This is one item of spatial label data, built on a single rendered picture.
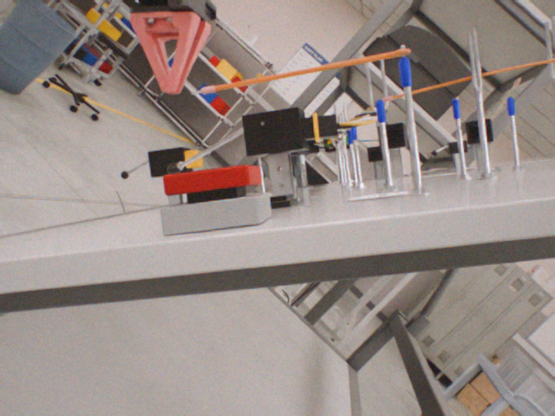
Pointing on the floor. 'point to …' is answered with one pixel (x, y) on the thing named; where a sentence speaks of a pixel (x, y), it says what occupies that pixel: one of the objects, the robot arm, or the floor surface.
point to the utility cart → (495, 389)
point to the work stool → (89, 74)
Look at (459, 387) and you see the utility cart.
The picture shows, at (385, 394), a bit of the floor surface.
